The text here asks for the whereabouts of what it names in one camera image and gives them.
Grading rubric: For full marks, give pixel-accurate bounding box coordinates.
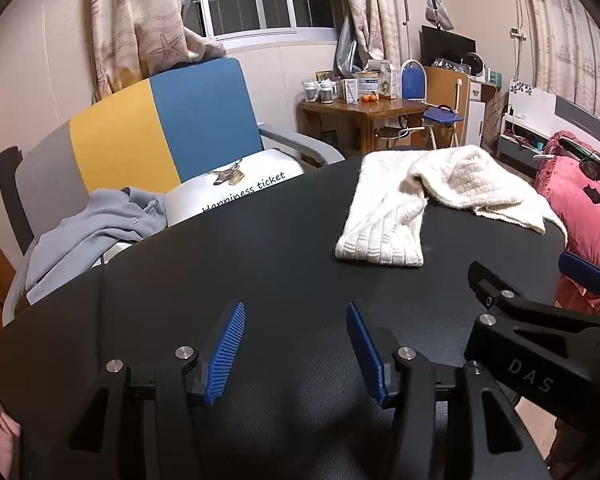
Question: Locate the cream knit sweater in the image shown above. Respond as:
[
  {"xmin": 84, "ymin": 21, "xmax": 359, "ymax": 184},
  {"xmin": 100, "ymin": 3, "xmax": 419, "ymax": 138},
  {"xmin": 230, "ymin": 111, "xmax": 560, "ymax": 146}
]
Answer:
[{"xmin": 335, "ymin": 144, "xmax": 568, "ymax": 267}]

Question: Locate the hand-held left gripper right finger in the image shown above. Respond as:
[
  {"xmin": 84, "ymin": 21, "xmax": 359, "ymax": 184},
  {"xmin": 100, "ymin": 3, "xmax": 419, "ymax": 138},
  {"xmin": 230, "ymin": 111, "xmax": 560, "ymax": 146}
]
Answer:
[{"xmin": 346, "ymin": 301, "xmax": 556, "ymax": 480}]

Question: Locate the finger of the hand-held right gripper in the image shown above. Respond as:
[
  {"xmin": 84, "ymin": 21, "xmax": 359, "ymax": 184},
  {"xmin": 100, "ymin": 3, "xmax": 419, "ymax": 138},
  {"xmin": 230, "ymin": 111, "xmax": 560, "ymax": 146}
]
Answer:
[
  {"xmin": 559, "ymin": 251, "xmax": 600, "ymax": 313},
  {"xmin": 464, "ymin": 260, "xmax": 600, "ymax": 428}
]

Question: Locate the white carton box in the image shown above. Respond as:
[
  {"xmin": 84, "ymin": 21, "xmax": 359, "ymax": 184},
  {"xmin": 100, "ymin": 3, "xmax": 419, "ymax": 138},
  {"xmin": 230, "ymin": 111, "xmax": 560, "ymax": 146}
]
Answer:
[{"xmin": 365, "ymin": 59, "xmax": 398, "ymax": 100}]

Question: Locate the white flower decal cabinet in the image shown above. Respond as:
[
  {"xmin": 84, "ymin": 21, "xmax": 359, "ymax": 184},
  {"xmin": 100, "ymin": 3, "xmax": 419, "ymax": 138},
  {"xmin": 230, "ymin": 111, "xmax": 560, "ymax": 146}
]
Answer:
[{"xmin": 495, "ymin": 79, "xmax": 558, "ymax": 161}]

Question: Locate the dark shoe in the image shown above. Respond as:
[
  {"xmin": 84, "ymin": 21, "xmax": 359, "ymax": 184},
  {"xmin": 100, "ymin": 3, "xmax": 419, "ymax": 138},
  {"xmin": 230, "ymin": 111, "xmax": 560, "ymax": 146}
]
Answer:
[{"xmin": 577, "ymin": 151, "xmax": 600, "ymax": 182}]

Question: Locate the wooden side table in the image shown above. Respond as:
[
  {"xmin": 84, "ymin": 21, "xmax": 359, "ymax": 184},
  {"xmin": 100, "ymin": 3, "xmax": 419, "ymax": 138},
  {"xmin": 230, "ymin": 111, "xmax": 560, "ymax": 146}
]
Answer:
[{"xmin": 297, "ymin": 97, "xmax": 428, "ymax": 156}]

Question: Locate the silver plastic bag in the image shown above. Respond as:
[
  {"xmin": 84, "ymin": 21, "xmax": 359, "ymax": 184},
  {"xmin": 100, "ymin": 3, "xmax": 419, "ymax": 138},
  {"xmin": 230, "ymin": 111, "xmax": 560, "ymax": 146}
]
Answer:
[{"xmin": 336, "ymin": 15, "xmax": 366, "ymax": 76}]

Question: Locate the grey yellow blue armchair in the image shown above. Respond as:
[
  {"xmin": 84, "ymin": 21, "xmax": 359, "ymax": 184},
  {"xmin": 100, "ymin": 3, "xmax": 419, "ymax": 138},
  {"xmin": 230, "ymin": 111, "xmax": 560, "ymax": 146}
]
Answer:
[{"xmin": 0, "ymin": 57, "xmax": 346, "ymax": 331}]

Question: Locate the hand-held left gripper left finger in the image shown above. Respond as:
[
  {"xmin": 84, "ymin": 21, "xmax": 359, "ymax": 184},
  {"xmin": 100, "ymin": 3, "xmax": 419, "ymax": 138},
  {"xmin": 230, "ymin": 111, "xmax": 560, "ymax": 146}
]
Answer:
[{"xmin": 27, "ymin": 301, "xmax": 246, "ymax": 480}]

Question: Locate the wooden desk cabinet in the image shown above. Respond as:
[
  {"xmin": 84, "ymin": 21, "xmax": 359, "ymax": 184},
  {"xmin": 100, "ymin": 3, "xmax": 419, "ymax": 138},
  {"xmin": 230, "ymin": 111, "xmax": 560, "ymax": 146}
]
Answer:
[{"xmin": 422, "ymin": 65, "xmax": 501, "ymax": 146}]

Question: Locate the white deer print cushion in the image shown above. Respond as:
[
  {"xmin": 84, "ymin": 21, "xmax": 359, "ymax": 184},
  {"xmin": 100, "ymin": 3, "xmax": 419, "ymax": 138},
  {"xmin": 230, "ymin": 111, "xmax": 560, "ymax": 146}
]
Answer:
[{"xmin": 162, "ymin": 149, "xmax": 306, "ymax": 226}]

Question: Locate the blue folding chair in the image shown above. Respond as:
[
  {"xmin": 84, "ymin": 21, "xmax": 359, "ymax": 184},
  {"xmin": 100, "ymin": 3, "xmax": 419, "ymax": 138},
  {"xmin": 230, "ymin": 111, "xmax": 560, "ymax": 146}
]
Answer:
[{"xmin": 400, "ymin": 58, "xmax": 466, "ymax": 151}]

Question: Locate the beige patterned curtain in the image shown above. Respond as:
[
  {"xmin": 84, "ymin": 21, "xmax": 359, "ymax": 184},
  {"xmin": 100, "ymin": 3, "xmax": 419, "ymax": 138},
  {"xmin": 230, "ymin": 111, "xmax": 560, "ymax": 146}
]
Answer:
[{"xmin": 337, "ymin": 0, "xmax": 406, "ymax": 71}]

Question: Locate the grey hanging bag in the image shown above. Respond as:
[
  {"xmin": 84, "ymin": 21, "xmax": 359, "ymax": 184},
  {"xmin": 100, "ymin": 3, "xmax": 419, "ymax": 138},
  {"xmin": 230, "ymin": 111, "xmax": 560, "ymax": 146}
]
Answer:
[{"xmin": 425, "ymin": 0, "xmax": 454, "ymax": 31}]

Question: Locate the pink bed blanket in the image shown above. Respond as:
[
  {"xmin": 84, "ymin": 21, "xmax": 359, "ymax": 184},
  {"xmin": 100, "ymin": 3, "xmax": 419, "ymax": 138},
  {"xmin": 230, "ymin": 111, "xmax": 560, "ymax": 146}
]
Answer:
[{"xmin": 532, "ymin": 130, "xmax": 600, "ymax": 316}]

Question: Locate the grey-blue garment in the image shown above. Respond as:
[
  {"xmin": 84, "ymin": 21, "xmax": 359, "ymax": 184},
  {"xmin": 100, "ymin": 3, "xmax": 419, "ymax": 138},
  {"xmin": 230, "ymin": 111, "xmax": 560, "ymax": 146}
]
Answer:
[{"xmin": 25, "ymin": 186, "xmax": 171, "ymax": 306}]

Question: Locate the small desk fan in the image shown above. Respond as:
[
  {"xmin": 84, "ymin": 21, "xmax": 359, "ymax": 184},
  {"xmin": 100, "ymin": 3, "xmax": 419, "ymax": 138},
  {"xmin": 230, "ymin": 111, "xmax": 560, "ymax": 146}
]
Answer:
[{"xmin": 462, "ymin": 52, "xmax": 484, "ymax": 79}]

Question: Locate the black monitor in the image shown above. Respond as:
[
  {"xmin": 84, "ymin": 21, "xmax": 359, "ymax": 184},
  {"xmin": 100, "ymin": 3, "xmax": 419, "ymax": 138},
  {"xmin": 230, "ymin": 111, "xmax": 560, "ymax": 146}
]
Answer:
[{"xmin": 420, "ymin": 25, "xmax": 477, "ymax": 68}]

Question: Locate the pale patterned curtain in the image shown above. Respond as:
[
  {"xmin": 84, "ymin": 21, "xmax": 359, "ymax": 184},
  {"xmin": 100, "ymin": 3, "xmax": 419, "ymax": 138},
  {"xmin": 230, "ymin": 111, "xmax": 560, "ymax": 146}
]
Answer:
[{"xmin": 517, "ymin": 0, "xmax": 600, "ymax": 131}]

